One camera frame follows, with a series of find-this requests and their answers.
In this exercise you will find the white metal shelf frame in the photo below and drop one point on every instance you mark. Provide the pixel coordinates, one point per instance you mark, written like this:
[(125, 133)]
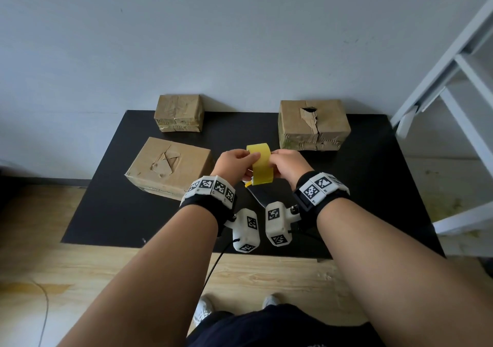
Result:
[(462, 219)]

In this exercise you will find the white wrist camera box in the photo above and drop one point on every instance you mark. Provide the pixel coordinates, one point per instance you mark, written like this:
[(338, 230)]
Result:
[(246, 231), (277, 223)]

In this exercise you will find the small cardboard box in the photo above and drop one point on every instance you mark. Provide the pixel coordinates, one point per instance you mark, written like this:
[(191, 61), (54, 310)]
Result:
[(179, 111)]

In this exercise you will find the yellow tape roll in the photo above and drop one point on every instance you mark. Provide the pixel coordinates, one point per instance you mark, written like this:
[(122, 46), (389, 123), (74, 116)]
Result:
[(262, 165)]

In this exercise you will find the white left sneaker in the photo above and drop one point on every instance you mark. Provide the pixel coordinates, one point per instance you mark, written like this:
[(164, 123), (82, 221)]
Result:
[(202, 310)]

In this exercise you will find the person's left hand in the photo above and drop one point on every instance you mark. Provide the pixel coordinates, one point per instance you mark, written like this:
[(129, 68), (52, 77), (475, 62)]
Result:
[(233, 165)]

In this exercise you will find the black marker wristband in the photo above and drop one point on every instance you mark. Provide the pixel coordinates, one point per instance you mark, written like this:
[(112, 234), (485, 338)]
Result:
[(319, 194), (210, 198)]

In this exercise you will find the person's right hand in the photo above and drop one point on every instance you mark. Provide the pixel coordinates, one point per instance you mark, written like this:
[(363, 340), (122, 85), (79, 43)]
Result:
[(290, 163)]

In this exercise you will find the black yellow utility knife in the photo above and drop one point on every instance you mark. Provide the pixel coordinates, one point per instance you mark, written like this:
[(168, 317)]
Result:
[(260, 196)]

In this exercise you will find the person's right forearm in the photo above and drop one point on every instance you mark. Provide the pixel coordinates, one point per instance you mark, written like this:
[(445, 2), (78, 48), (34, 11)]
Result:
[(404, 277)]

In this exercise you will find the white sneaker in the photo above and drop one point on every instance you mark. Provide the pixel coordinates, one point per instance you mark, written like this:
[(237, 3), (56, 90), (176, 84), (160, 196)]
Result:
[(270, 301), (202, 310)]

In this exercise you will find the black shorts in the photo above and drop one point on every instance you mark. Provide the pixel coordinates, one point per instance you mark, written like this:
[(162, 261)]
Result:
[(277, 329)]

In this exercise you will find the person's left forearm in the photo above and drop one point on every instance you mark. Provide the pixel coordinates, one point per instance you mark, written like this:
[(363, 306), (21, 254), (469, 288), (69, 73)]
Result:
[(146, 281)]

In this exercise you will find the white right sneaker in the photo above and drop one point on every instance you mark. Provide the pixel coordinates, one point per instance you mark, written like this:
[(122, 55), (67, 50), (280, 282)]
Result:
[(270, 301)]

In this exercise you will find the wide cardboard box torn flap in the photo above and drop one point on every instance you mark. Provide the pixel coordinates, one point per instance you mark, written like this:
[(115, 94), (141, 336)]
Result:
[(331, 123)]

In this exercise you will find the tall cardboard box square hole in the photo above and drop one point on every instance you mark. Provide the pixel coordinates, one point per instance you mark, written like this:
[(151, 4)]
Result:
[(169, 165)]

